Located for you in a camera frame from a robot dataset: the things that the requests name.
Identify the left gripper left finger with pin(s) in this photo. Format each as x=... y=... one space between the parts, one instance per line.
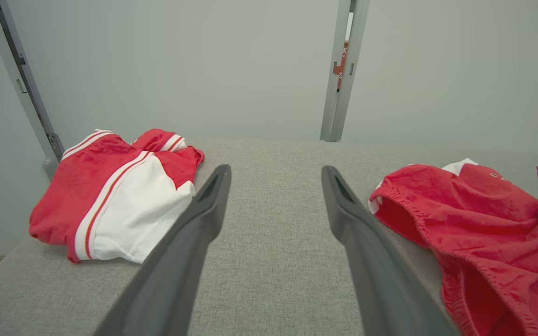
x=175 y=270

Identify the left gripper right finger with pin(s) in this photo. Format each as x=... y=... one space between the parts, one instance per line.
x=381 y=280

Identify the red shorts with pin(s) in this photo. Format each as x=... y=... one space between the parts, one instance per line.
x=484 y=233

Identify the red shirt with white sleeves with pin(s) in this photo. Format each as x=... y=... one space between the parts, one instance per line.
x=87 y=186

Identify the red object behind partition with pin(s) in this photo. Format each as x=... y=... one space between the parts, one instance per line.
x=341 y=70

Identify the grey partition post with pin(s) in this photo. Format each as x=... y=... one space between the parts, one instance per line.
x=336 y=102
x=26 y=88

